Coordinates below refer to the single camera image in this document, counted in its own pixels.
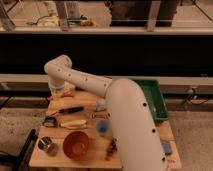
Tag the blue plastic cup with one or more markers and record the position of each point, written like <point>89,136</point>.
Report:
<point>102,127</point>

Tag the small dark tin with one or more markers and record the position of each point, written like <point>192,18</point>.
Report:
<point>50,122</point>

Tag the black handled knife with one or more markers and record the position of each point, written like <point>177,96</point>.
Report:
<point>68,110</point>

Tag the orange red pepper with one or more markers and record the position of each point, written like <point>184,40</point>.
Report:
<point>67,94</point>

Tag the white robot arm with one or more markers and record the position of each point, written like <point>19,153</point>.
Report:
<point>133,128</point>

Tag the metal cup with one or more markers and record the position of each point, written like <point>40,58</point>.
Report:
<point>48,146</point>

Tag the green plastic tray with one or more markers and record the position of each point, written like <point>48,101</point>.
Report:
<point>154,98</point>

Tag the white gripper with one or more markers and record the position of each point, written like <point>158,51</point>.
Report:
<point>57,88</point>

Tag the black chair frame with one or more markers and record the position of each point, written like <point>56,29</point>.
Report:
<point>31,137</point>

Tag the grey blue cloth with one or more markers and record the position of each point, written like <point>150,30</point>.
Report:
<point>100,105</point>

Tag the red orange bowl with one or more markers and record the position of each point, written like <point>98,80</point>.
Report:
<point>76,145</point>

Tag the blue sponge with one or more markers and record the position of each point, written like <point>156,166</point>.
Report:
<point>167,147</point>

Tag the bunch of dark grapes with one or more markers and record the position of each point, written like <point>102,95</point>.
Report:
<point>111,149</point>

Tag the yellow banana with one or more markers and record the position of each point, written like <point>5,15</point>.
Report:
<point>75,124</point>

